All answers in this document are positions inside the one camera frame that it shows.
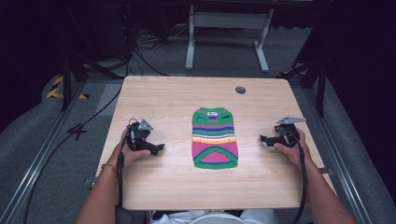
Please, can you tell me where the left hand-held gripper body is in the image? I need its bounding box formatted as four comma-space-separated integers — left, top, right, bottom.
125, 119, 155, 153

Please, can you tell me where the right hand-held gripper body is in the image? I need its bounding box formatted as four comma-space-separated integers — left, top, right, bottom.
272, 116, 307, 147

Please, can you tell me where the person's left hand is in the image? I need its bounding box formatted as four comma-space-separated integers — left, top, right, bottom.
113, 129, 151, 171

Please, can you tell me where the person's right hand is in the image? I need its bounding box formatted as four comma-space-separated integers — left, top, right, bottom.
273, 127, 313, 171

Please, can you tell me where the striped knitted pet sweater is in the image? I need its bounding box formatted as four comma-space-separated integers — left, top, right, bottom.
191, 106, 239, 171

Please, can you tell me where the black tripod stand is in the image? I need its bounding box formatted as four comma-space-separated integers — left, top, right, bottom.
278, 18, 330, 119
59, 3, 127, 112

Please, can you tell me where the person's white clothing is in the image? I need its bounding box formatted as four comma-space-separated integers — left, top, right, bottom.
150, 208, 278, 224

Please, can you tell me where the gold bracelet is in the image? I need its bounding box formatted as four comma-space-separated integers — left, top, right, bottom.
100, 162, 119, 177

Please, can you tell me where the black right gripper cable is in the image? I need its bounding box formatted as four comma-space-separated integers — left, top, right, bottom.
279, 125, 309, 224

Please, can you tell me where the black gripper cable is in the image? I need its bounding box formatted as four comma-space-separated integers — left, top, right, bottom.
279, 125, 309, 224
114, 119, 139, 224

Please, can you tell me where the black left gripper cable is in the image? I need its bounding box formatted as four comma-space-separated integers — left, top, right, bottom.
114, 119, 139, 224

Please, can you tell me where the grey metal floor rail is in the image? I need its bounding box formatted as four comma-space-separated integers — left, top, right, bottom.
301, 83, 376, 224
0, 79, 89, 224

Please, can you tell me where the black floor cable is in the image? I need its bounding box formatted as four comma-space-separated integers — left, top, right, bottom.
21, 85, 123, 224

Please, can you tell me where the tangle of black floor cables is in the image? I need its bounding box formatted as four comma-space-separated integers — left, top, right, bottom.
125, 21, 244, 77

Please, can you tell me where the white metal desk frame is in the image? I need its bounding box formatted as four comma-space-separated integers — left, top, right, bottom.
185, 4, 275, 74

